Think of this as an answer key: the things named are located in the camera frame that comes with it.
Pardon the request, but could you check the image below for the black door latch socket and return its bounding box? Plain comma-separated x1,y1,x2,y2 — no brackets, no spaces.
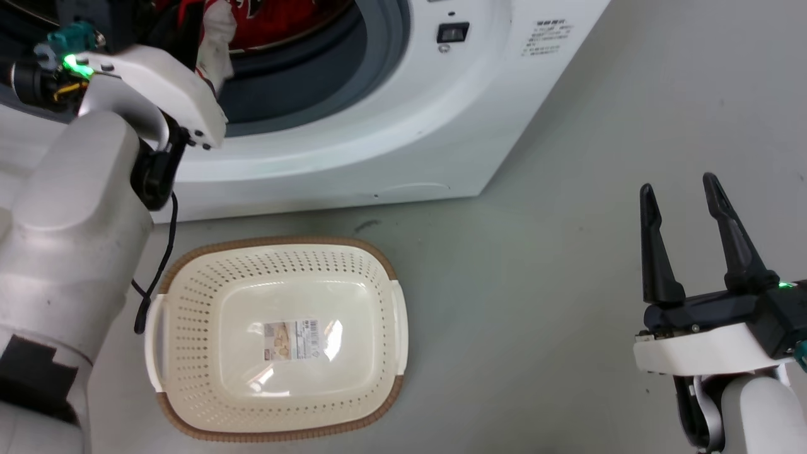
436,22,470,45

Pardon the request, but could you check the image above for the printed warning label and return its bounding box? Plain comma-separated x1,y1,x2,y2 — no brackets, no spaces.
521,19,576,59

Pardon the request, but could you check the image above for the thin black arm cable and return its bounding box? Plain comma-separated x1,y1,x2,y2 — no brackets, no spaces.
130,191,180,335

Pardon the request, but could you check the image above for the white front-load washing machine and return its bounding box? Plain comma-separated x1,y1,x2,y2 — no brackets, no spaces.
0,0,612,225

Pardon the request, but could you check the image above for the grey rubber door seal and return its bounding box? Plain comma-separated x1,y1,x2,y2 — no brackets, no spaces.
214,0,412,137

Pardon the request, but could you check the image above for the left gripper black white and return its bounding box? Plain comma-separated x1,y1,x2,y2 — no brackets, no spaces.
11,0,229,151

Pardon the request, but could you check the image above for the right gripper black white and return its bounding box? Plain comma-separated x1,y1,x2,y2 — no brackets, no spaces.
633,172,807,376

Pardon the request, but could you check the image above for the cream basket with brown rim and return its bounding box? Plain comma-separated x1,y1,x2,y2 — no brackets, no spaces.
144,236,410,443

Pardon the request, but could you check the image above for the paper sticker label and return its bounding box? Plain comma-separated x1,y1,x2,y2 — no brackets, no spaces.
263,319,323,361

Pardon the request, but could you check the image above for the red garment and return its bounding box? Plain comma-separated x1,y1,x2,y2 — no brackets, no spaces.
154,0,355,55

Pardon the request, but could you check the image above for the white cloth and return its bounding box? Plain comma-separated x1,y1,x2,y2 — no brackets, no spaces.
194,4,238,92

